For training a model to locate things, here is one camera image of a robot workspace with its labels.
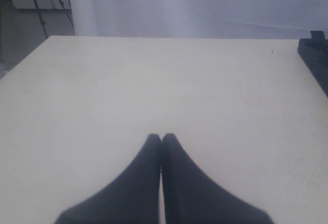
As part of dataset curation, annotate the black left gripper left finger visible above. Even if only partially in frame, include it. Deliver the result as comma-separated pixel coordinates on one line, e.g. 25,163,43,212
56,134,161,223

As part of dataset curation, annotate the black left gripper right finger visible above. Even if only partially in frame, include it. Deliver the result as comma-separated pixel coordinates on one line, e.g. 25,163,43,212
161,133,273,223

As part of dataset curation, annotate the black plastic tool case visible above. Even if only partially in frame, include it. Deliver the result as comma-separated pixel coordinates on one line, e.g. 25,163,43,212
297,31,328,96

